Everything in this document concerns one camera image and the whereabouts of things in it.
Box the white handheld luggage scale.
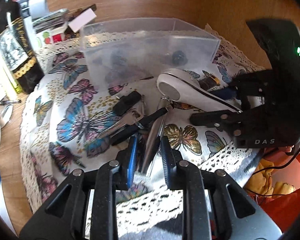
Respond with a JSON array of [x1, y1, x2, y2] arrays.
[[157, 68, 241, 113]]

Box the silver keys with black fob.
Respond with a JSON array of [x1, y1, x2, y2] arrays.
[[97, 97, 174, 146]]

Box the person's right hand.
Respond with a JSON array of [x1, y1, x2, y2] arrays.
[[263, 146, 294, 166]]

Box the yellow cloth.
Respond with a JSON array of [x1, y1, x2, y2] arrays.
[[244, 159, 296, 199]]

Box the butterfly print lace tablecloth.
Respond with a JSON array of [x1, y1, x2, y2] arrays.
[[20, 25, 262, 239]]

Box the clear plastic storage box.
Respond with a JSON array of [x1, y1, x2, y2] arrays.
[[80, 17, 221, 90]]

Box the eyeglasses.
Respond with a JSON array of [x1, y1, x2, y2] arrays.
[[0, 99, 21, 128]]

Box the small white box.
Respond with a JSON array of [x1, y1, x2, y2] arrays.
[[68, 8, 96, 33]]

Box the dark wine bottle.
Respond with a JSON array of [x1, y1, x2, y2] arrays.
[[0, 0, 44, 94]]

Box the stack of books and papers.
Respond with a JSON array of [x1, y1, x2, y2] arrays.
[[14, 0, 98, 46]]

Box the black cable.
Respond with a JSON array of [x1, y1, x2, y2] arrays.
[[244, 134, 300, 198]]

